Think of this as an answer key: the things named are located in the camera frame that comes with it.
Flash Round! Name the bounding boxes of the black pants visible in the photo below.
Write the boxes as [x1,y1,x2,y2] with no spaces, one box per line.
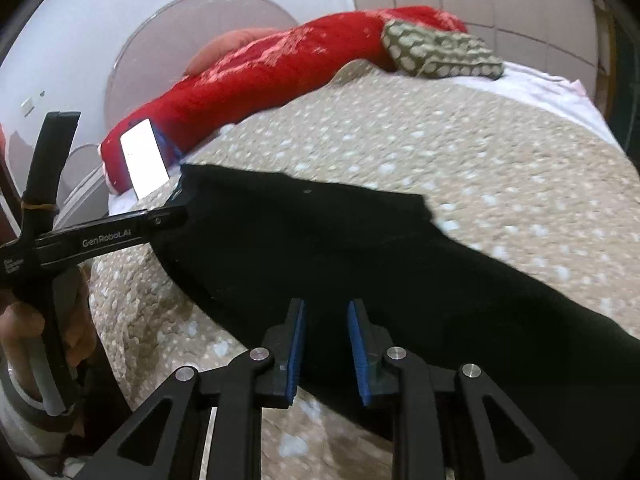
[159,164,640,480]

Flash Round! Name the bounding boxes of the beige wardrobe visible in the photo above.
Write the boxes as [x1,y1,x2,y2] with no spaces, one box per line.
[345,0,606,78]

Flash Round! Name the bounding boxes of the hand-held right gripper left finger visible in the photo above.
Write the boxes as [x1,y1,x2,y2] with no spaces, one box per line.
[70,297,307,480]

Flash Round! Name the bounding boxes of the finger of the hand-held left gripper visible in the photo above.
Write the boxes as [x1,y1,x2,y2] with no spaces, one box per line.
[146,185,191,235]

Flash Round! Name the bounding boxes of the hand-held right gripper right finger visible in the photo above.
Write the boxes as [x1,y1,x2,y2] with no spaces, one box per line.
[346,299,581,480]

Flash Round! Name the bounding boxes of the green patterned cushion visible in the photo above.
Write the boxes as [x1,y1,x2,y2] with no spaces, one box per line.
[381,19,504,81]

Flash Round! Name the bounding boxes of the yellow wooden door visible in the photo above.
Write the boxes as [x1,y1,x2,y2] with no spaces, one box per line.
[597,7,622,126]

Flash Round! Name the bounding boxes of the red floral quilt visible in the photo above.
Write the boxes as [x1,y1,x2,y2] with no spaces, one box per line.
[100,6,468,196]

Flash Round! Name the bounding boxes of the blue lanyard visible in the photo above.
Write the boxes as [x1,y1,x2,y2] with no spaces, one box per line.
[151,127,184,167]

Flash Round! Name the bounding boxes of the round beige headboard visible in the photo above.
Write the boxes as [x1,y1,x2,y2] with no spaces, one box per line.
[50,0,301,231]

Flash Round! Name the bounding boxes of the white screen smartphone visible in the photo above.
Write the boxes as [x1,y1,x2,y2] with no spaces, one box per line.
[120,119,171,200]

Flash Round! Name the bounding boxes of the beige quilted bedspread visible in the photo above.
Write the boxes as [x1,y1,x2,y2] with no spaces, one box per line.
[75,67,633,480]

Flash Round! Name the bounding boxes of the person's left forearm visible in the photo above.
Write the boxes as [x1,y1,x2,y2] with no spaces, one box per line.
[0,365,81,478]

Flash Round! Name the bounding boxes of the person's left hand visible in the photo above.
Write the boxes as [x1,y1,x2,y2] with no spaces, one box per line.
[0,266,98,406]

